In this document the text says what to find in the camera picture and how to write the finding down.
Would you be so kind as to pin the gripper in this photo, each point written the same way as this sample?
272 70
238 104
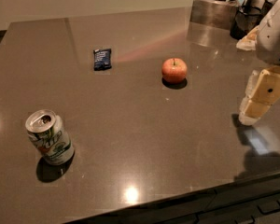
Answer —
274 44

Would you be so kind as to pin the red apple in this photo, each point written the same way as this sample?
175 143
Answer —
174 70

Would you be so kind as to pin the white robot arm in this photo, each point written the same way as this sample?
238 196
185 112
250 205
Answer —
268 38

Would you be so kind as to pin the blue rxbar wrapper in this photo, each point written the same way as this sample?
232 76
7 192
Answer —
102 59

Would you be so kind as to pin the black mesh basket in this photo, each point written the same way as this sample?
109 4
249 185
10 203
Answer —
245 19

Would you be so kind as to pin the dark cabinet drawers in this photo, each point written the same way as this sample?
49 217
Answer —
240 202

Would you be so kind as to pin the steel snack dispenser base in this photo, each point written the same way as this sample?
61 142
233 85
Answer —
213 13

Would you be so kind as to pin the green white soda can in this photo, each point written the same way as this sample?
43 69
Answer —
46 132

